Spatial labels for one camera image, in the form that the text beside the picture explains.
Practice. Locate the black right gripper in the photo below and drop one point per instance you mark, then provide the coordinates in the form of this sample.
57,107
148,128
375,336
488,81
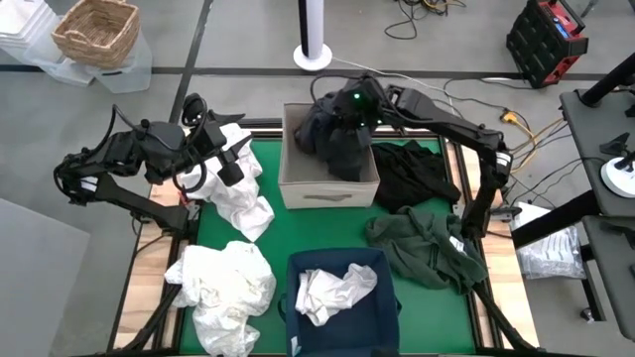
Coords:
357,106

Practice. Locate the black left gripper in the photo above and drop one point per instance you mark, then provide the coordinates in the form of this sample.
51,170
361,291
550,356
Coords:
215,136

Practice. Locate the dark charcoal garment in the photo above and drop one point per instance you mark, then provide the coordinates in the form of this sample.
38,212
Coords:
347,163

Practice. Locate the white shirt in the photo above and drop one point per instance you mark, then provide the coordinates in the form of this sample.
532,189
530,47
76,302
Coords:
243,198

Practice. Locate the small white garment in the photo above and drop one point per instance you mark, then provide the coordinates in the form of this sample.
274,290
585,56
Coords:
327,292

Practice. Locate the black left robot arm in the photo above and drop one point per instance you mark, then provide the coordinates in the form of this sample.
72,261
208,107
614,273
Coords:
124,149

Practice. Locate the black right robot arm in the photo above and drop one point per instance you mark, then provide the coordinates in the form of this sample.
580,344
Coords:
446,119

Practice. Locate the black garment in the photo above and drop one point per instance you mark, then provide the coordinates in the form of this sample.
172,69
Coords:
407,173

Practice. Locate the white tower fan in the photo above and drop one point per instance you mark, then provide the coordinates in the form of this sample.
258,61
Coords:
312,30

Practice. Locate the beige fabric storage box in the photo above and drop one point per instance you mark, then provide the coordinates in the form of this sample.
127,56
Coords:
307,196

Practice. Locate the clear plastic storage bin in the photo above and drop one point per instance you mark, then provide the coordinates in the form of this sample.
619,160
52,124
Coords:
131,74

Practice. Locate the green table mat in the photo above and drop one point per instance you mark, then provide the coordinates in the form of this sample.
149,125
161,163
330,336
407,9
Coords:
307,233

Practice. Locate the yellow power plug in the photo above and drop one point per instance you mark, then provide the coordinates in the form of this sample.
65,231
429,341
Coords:
509,118

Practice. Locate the dark green garment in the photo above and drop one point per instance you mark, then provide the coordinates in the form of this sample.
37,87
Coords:
417,248

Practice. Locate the large white crumpled garment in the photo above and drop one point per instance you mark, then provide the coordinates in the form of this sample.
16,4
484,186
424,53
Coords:
223,287

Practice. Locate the woven wicker basket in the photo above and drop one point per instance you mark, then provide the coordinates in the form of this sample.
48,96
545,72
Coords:
96,32

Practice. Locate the red and black tool case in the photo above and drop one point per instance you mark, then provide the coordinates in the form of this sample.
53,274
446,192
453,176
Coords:
541,44

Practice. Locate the navy fabric storage box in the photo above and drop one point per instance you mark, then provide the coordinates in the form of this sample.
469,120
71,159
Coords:
357,327

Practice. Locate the white stacked plastic bins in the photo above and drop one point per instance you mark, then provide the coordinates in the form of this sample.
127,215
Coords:
22,30

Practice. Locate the grey side table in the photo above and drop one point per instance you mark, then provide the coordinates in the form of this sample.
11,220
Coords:
595,144

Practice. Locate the clear plastic bag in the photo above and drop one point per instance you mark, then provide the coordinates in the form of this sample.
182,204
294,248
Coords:
550,255

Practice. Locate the black slanted pole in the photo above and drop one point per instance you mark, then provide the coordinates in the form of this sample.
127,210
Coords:
607,82

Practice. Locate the white round stand base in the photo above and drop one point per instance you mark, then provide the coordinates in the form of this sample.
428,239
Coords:
617,176

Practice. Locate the black aluminium table frame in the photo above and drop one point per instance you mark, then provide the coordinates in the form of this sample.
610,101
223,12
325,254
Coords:
265,134

